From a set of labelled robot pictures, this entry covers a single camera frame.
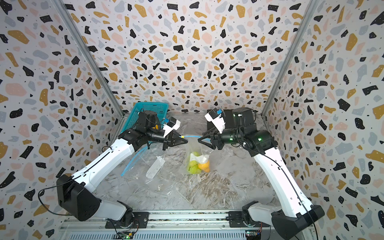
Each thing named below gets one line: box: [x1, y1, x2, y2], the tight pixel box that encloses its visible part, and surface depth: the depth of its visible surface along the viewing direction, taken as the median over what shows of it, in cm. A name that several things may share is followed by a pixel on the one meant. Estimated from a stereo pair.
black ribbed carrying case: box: [221, 107, 256, 130], surface depth 49 cm
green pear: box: [187, 160, 202, 175], surface depth 82 cm
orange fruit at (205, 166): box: [198, 160, 210, 173], surface depth 83 cm
